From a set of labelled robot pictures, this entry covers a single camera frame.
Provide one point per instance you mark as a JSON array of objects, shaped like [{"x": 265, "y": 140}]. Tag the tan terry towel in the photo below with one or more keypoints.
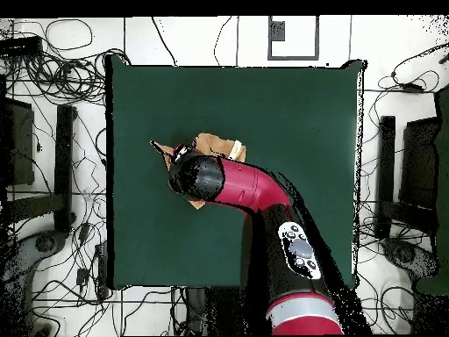
[{"x": 214, "y": 144}]

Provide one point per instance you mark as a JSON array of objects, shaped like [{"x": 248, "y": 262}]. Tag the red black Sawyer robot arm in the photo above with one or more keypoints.
[{"x": 245, "y": 186}]

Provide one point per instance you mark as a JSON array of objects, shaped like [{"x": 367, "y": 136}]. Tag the flat black box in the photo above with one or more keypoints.
[{"x": 21, "y": 45}]

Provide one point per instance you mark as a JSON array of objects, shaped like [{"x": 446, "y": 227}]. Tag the dark green table cloth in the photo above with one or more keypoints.
[{"x": 245, "y": 98}]

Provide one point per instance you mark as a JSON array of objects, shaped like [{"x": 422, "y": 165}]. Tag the black upright stand bar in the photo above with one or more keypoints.
[
  {"x": 386, "y": 168},
  {"x": 64, "y": 158}
]

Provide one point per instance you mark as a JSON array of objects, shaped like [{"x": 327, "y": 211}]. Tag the black power strip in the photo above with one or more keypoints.
[{"x": 101, "y": 273}]

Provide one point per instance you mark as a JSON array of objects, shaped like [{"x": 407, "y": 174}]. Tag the large black case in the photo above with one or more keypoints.
[
  {"x": 19, "y": 140},
  {"x": 419, "y": 161}
]

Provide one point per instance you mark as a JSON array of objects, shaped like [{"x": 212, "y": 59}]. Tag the grey office chair base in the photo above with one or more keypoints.
[
  {"x": 24, "y": 252},
  {"x": 408, "y": 256}
]

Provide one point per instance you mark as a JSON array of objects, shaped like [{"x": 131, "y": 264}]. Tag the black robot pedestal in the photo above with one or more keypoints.
[{"x": 224, "y": 312}]

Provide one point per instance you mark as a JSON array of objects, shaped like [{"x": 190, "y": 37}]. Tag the grey square floor frame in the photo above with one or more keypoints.
[{"x": 317, "y": 38}]

